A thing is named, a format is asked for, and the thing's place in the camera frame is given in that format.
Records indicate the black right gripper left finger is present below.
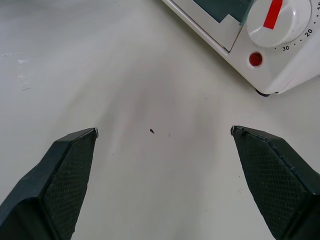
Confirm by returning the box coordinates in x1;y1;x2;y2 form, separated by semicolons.
0;127;99;240

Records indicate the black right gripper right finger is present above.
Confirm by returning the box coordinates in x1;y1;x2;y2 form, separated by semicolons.
230;125;320;240

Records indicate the white toaster oven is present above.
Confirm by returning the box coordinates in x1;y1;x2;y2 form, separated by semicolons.
161;0;320;96

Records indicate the white timer knob red stripe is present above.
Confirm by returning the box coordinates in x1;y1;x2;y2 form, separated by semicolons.
246;0;312;48

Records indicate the glass oven door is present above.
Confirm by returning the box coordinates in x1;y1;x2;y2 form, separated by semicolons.
161;0;254;54

